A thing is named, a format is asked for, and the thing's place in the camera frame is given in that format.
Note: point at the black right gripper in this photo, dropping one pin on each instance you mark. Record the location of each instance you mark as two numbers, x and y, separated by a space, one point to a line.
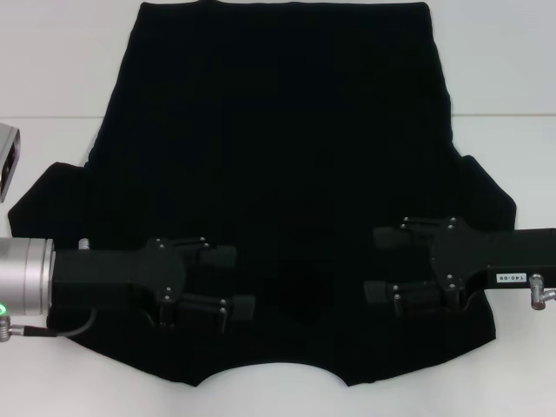
486 260

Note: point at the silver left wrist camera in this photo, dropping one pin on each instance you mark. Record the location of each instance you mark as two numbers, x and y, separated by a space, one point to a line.
9 165

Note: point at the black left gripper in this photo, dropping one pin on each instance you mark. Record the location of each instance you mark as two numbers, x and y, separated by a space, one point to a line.
108 278

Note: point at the black t-shirt with white print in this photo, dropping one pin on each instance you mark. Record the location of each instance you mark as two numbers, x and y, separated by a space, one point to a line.
278 130

